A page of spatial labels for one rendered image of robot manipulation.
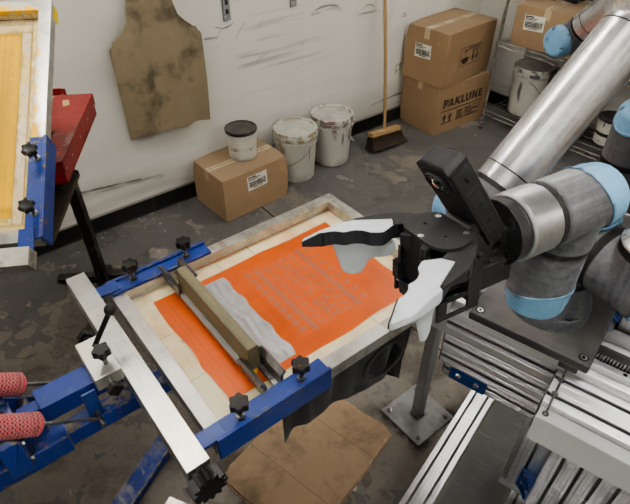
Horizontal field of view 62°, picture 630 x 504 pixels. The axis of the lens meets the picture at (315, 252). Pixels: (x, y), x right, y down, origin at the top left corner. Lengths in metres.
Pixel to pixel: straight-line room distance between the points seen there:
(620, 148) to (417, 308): 1.05
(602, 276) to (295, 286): 0.85
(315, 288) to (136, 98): 1.98
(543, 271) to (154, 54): 2.79
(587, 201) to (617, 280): 0.33
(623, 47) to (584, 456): 0.67
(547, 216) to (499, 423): 1.70
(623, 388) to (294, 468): 1.42
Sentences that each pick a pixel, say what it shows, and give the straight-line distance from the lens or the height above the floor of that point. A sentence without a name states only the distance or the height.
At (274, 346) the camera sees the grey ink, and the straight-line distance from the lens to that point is 1.35.
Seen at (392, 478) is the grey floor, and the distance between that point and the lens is 2.26.
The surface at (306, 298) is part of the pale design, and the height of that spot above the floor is 0.95.
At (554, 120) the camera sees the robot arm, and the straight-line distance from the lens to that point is 0.75.
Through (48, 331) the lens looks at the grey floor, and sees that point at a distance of 2.99.
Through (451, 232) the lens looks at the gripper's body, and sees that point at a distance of 0.51.
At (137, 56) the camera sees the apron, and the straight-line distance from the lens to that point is 3.15.
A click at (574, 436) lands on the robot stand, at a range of 1.06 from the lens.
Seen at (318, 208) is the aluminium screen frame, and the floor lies 0.98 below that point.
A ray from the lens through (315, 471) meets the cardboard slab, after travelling 2.23.
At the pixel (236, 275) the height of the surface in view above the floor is 0.95.
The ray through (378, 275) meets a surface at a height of 0.95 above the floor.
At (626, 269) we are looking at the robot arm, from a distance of 0.91.
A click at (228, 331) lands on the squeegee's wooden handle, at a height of 1.05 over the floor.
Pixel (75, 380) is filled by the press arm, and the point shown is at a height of 1.04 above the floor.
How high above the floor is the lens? 1.99
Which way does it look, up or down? 39 degrees down
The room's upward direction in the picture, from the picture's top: straight up
